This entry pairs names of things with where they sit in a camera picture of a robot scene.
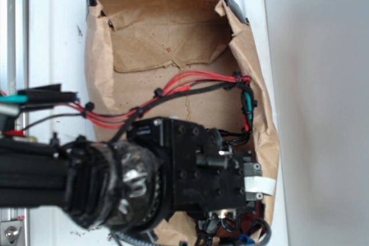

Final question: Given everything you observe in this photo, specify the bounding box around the white plastic tray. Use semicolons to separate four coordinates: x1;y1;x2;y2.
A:
28;0;275;245

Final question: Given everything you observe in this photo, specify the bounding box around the brown paper bag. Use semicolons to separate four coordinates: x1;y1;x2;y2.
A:
85;0;279;245

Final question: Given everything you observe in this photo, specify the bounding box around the white tape strip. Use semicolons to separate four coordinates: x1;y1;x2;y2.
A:
244;176;277;196

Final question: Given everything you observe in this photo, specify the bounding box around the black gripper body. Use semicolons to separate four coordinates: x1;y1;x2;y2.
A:
127;118;262;219

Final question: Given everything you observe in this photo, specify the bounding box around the red and black cable bundle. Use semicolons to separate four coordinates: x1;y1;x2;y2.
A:
17;70;257;146

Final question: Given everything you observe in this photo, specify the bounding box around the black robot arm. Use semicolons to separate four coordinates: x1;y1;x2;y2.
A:
1;118;263;234

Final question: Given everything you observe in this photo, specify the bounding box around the aluminium frame rail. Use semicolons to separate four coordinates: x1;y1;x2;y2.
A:
1;0;30;245

